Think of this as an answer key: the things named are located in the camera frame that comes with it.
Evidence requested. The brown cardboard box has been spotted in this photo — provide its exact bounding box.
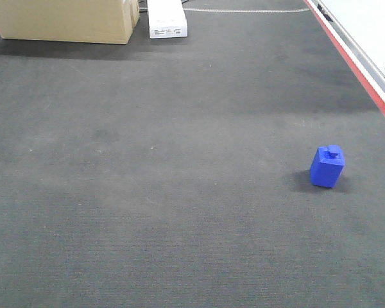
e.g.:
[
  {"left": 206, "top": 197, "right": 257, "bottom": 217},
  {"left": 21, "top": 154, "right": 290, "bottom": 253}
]
[{"left": 0, "top": 0, "right": 139, "bottom": 45}]

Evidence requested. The white long carton box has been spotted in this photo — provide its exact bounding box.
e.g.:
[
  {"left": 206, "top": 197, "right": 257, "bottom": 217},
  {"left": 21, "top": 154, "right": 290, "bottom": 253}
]
[{"left": 147, "top": 0, "right": 188, "bottom": 39}]

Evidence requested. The white conveyor side rail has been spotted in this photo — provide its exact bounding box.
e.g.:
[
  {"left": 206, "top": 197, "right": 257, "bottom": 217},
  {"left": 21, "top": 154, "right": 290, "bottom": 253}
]
[{"left": 305, "top": 1, "right": 385, "bottom": 117}]

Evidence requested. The blue plastic block part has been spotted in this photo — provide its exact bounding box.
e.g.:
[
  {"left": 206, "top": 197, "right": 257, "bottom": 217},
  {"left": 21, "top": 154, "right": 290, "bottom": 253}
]
[{"left": 310, "top": 144, "right": 345, "bottom": 188}]

